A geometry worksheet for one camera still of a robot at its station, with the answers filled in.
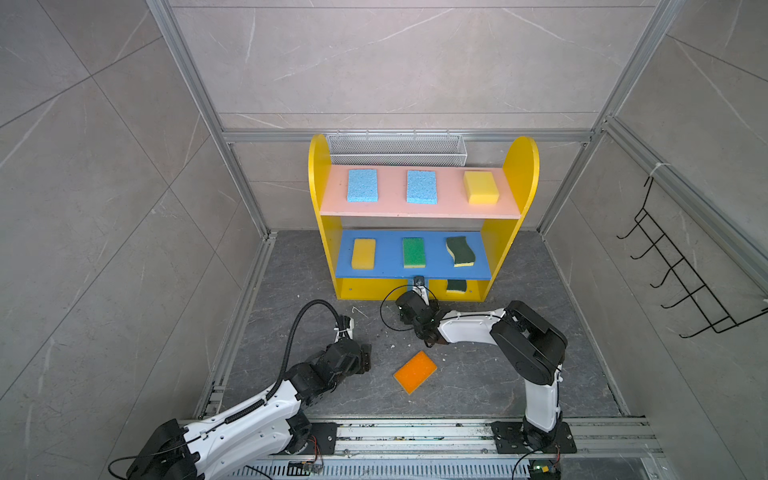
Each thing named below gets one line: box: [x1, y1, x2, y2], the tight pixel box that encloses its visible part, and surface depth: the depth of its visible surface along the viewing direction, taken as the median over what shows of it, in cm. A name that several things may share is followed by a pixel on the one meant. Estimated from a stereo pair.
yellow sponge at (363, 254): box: [352, 238, 377, 270], surface depth 94 cm
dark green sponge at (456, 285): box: [446, 279, 466, 292], surface depth 102 cm
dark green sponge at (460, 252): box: [445, 236, 476, 268], surface depth 95 cm
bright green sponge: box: [403, 237, 426, 269], surface depth 95 cm
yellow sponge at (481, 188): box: [464, 171, 499, 205], surface depth 73 cm
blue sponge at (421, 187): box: [406, 170, 438, 205], surface depth 74 cm
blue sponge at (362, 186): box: [346, 169, 379, 203], surface depth 75 cm
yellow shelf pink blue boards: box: [308, 136, 540, 302], surface depth 78 cm
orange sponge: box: [394, 350, 438, 395], surface depth 85 cm
